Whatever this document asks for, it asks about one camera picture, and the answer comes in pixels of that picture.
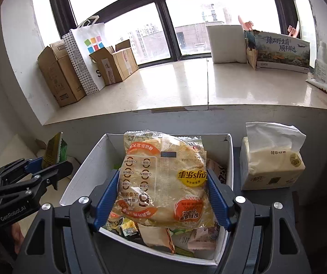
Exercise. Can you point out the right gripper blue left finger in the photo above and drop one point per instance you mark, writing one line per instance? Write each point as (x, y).
(102, 200)

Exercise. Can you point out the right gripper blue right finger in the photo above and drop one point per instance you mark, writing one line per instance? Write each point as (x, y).
(221, 200)

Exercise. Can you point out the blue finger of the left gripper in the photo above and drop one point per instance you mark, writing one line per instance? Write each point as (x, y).
(34, 166)

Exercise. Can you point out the round bread pack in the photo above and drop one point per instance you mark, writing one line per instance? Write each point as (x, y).
(163, 181)

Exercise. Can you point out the dark olive snack packet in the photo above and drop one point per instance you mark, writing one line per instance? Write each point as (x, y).
(56, 151)

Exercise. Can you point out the pink white snack packet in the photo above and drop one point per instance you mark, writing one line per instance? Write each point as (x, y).
(204, 238)

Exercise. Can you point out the brown red-edged snack packet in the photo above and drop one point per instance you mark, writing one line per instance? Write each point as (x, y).
(157, 237)

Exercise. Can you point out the person left hand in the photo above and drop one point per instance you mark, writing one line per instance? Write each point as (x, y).
(11, 239)

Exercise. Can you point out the cream sofa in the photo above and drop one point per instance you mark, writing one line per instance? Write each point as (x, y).
(16, 149)

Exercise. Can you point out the white storage box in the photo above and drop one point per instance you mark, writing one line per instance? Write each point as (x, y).
(109, 153)

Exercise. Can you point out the yellow tissue pack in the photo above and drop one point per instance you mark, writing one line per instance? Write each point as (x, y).
(270, 156)

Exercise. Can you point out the large brown cardboard box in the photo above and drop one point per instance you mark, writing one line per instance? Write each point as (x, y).
(59, 74)

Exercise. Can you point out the small open cardboard box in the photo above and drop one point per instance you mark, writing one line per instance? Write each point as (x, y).
(115, 64)

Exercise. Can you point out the white dotted paper bag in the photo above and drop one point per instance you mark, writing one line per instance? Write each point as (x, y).
(80, 43)

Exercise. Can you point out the printed mushroom gift box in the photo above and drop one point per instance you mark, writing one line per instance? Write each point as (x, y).
(276, 51)

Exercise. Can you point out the white foam block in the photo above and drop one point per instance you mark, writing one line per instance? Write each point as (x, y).
(227, 43)

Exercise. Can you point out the white bottle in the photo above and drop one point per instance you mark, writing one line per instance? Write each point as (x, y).
(320, 70)

